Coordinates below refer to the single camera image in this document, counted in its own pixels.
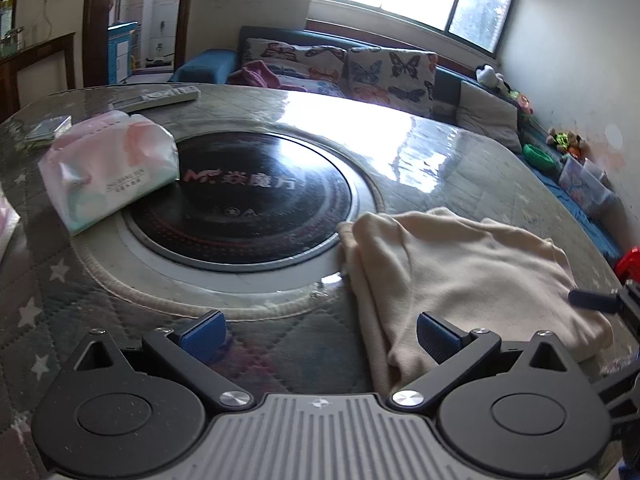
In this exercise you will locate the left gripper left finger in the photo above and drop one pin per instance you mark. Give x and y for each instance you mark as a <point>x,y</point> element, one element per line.
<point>193,341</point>

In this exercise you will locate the pastel tissue pack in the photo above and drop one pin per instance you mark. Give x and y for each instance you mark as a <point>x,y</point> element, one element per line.
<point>104,163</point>

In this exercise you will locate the clear plastic storage box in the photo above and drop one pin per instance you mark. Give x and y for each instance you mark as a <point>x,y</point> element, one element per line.
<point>589,193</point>

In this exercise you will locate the panda plush toy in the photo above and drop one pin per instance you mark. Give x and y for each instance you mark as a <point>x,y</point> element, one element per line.
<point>487,77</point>

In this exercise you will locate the brown wooden cabinet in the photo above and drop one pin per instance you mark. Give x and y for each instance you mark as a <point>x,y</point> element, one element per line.
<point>37,71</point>

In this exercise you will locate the butterfly cushion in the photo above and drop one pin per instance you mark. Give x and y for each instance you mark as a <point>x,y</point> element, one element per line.
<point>313,69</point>
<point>398,78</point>

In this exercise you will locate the green plastic bowl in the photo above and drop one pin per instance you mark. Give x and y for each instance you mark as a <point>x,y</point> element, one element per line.
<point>538,158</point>

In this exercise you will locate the pink magenta cloth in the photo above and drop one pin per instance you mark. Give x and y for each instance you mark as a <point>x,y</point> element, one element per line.
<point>254,74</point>

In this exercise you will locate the butterfly cushion right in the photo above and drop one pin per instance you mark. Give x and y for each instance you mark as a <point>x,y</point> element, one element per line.
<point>398,78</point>

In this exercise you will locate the blue cabinet in doorway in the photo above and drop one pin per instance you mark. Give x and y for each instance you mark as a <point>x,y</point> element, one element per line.
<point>119,51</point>

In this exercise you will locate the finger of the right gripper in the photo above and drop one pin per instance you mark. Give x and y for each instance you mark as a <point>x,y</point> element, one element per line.
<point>594,301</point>

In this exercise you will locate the butterfly cushion left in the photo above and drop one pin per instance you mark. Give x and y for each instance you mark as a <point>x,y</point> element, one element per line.
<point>313,69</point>

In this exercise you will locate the grey plain cushion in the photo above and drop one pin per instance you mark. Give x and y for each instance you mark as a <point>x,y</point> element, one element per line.
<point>483,113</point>

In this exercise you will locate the small clear plastic case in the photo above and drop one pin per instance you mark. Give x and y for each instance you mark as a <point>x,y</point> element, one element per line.
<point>49,129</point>

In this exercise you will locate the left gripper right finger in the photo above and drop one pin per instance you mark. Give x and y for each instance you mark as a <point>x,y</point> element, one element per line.
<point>442,340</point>

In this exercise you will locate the black round induction cooktop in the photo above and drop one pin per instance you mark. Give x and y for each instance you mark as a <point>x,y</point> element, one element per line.
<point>246,202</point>

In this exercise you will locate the red plastic stool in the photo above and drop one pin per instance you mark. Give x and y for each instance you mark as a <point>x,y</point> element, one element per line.
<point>628,267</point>

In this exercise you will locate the beige cloth garment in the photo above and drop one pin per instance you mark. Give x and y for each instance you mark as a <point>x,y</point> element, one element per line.
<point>472,274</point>

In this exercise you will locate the grey remote control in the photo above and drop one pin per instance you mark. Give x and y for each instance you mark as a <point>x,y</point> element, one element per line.
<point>158,98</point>

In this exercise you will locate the blue corner sofa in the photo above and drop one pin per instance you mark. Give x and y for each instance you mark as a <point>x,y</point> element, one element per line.
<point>213,66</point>

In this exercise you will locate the colourful plush toys pile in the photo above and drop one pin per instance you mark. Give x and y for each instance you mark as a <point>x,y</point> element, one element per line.
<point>567,143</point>

